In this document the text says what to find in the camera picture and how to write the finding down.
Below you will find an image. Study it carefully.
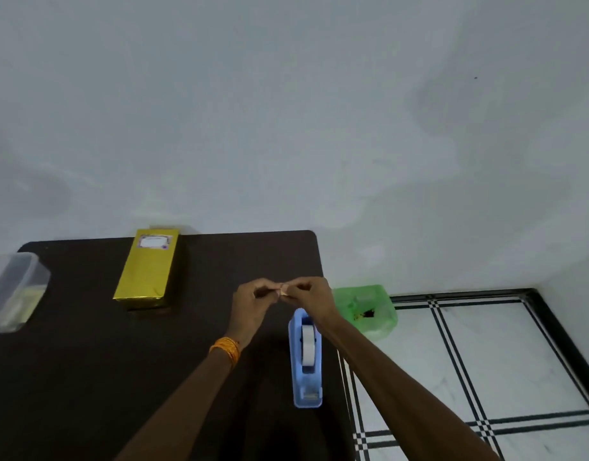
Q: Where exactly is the person's right hand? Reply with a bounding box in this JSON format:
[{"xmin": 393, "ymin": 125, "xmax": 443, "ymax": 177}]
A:
[{"xmin": 280, "ymin": 276, "xmax": 341, "ymax": 332}]

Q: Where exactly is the person's left hand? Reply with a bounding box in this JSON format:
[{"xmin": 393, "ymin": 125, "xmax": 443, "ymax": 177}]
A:
[{"xmin": 225, "ymin": 278, "xmax": 280, "ymax": 351}]

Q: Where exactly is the person's right forearm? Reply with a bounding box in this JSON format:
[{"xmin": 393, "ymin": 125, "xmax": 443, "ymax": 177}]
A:
[{"xmin": 318, "ymin": 316, "xmax": 504, "ymax": 461}]

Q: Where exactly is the person's left forearm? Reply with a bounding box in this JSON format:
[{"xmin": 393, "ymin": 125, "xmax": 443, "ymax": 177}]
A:
[{"xmin": 114, "ymin": 349, "xmax": 236, "ymax": 461}]

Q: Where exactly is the white tape roll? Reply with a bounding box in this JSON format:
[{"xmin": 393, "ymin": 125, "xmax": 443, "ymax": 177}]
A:
[{"xmin": 301, "ymin": 324, "xmax": 316, "ymax": 366}]

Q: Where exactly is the orange thread wristband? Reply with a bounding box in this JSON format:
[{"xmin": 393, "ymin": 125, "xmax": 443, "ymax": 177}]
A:
[{"xmin": 209, "ymin": 337, "xmax": 241, "ymax": 368}]

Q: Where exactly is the green plastic bin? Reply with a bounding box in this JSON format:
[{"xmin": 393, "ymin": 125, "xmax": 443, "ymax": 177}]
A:
[{"xmin": 332, "ymin": 284, "xmax": 399, "ymax": 341}]

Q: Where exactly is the blue tape dispenser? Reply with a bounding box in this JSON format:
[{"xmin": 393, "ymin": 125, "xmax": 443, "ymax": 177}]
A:
[{"xmin": 288, "ymin": 308, "xmax": 323, "ymax": 409}]

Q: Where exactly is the gold wrapped gift box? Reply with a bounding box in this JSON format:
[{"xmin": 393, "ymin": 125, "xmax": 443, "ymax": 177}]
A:
[{"xmin": 113, "ymin": 229, "xmax": 180, "ymax": 310}]

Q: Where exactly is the clear plastic container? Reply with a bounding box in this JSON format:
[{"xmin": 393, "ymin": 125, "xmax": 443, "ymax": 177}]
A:
[{"xmin": 0, "ymin": 252, "xmax": 52, "ymax": 336}]

